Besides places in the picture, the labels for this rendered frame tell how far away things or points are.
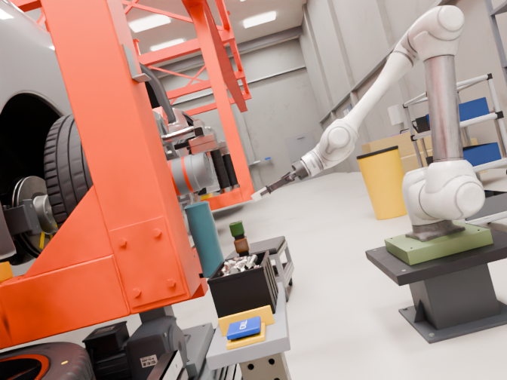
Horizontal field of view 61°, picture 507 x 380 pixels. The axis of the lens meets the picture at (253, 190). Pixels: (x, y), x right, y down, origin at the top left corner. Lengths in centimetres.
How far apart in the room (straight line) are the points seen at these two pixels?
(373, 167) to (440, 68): 287
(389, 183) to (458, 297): 276
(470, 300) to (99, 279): 136
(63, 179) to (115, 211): 35
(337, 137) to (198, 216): 54
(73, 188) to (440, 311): 140
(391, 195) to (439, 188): 291
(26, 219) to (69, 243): 52
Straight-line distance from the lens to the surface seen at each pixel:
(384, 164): 449
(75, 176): 142
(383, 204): 455
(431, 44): 171
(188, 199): 187
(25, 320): 127
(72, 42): 120
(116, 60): 115
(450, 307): 186
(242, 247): 126
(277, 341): 90
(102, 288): 116
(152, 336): 138
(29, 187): 183
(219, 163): 143
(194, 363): 157
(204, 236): 148
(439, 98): 169
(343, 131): 149
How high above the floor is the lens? 77
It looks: 2 degrees down
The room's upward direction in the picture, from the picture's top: 16 degrees counter-clockwise
